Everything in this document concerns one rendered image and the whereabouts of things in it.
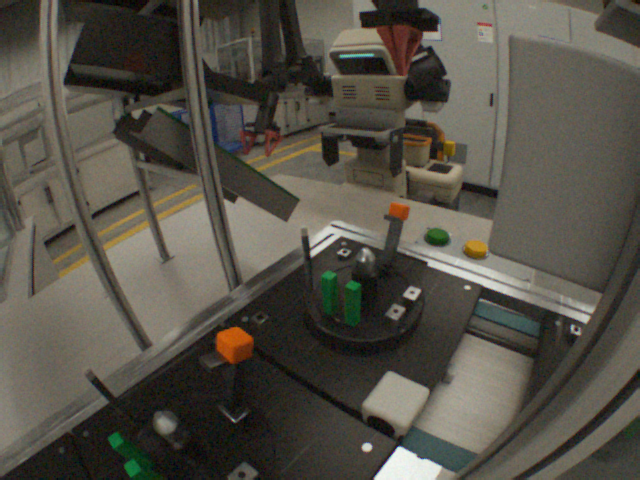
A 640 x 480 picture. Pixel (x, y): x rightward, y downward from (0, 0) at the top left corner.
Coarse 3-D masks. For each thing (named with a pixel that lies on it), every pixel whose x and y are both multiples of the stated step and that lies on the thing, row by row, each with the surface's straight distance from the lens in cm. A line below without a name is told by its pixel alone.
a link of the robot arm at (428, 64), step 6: (414, 60) 89; (420, 60) 88; (426, 60) 87; (432, 60) 87; (420, 66) 87; (426, 66) 87; (432, 66) 87; (420, 72) 86; (426, 72) 86; (432, 72) 87; (438, 72) 87; (426, 78) 87; (432, 78) 88; (438, 78) 89; (426, 84) 89
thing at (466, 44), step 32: (448, 0) 341; (480, 0) 336; (448, 32) 334; (480, 32) 329; (448, 64) 330; (480, 64) 325; (480, 96) 325; (448, 128) 335; (480, 128) 328; (480, 160) 335; (480, 192) 348
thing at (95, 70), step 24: (96, 24) 40; (120, 24) 40; (144, 24) 40; (168, 24) 41; (96, 48) 39; (120, 48) 39; (144, 48) 40; (168, 48) 40; (96, 72) 44; (120, 72) 41; (144, 72) 39; (168, 72) 40; (216, 72) 42; (216, 96) 47; (240, 96) 43; (264, 96) 45
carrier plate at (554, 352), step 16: (544, 320) 42; (560, 320) 43; (544, 336) 39; (560, 336) 41; (544, 352) 38; (560, 352) 39; (544, 368) 36; (528, 384) 36; (544, 384) 35; (528, 400) 33
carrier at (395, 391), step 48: (336, 240) 49; (288, 288) 40; (336, 288) 31; (384, 288) 36; (432, 288) 40; (480, 288) 42; (288, 336) 34; (336, 336) 31; (384, 336) 31; (432, 336) 34; (336, 384) 30; (384, 384) 27; (432, 384) 31; (384, 432) 28
